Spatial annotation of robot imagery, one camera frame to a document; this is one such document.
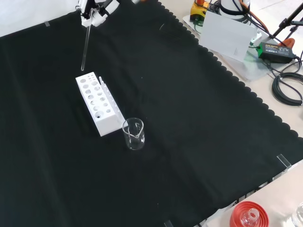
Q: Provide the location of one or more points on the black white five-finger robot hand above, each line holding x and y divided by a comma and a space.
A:
93, 20

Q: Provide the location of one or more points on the clear glass rod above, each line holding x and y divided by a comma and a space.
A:
86, 47

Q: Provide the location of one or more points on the white test tube rack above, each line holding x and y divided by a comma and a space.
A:
104, 125

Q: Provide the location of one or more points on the clear glass beaker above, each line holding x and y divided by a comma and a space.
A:
135, 143

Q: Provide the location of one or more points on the clear cloth clip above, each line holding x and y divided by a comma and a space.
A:
284, 160
168, 224
47, 23

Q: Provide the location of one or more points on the yellow stop button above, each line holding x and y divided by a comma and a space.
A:
197, 11

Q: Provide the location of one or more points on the pale board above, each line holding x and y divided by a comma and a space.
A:
225, 35

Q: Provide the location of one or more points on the black cloth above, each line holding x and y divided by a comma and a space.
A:
189, 118

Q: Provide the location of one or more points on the black power adapter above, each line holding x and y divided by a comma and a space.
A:
274, 53

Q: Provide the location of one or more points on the black tripod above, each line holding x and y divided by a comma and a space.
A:
284, 23

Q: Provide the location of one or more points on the orange clamp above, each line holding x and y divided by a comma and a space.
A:
289, 42

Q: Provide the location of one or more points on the clear round-bottom flask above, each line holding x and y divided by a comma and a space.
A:
247, 221

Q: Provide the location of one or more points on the clear glass vessel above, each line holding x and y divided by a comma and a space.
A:
298, 217

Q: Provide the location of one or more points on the grey metal base plate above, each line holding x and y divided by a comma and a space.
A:
253, 71

